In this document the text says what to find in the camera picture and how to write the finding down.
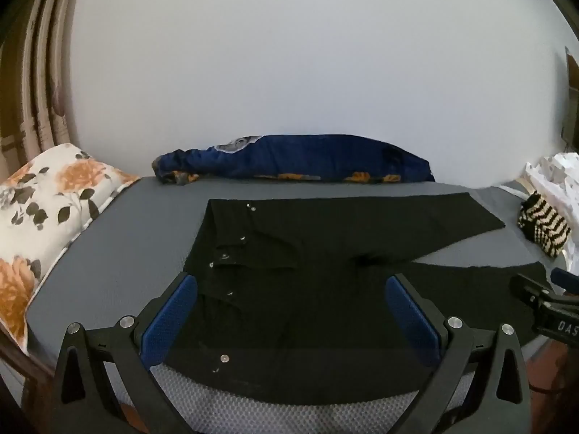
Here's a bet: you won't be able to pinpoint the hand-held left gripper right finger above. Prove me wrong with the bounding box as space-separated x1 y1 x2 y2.
384 272 532 434

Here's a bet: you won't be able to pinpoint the floral pillow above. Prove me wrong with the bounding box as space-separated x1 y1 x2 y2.
0 143 141 357

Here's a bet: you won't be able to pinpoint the beige curtain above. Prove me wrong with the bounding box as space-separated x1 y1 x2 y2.
0 0 89 177

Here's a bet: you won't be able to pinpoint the grey mesh bed mat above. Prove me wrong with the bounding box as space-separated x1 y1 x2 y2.
25 176 579 434

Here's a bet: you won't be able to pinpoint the blue floral blanket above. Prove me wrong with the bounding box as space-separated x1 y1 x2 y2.
151 134 436 186

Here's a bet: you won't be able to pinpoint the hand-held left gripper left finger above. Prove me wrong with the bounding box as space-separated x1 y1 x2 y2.
50 272 200 434

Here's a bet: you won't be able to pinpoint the white dotted cloth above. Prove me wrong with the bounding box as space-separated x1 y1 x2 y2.
525 151 579 276

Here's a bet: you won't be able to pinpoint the black pants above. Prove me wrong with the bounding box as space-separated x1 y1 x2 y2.
154 192 550 405

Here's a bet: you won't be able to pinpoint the striped knit cloth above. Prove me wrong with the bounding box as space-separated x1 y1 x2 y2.
517 191 572 258

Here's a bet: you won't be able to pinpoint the wooden bed frame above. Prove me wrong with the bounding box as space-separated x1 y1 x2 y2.
0 323 57 417

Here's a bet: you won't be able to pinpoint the wall mirror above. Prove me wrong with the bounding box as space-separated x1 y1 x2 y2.
561 46 579 150

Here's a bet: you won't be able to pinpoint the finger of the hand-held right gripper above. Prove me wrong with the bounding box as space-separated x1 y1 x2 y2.
551 268 579 291
509 273 553 314

